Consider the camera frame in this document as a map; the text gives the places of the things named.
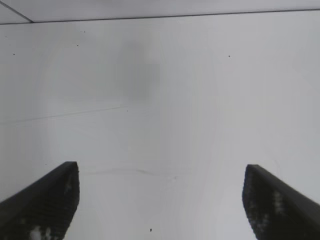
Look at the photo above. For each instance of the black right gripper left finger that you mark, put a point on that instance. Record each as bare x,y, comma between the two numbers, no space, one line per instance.
37,205

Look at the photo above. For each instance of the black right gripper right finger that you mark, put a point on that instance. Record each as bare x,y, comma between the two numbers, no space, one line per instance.
280,207

